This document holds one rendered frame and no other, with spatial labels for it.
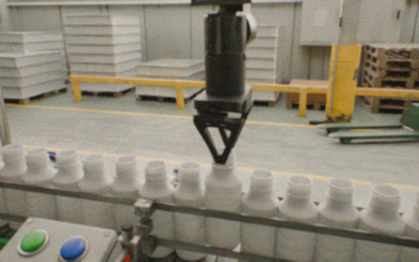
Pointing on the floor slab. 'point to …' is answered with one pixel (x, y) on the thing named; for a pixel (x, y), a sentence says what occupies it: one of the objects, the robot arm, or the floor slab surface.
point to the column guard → (342, 82)
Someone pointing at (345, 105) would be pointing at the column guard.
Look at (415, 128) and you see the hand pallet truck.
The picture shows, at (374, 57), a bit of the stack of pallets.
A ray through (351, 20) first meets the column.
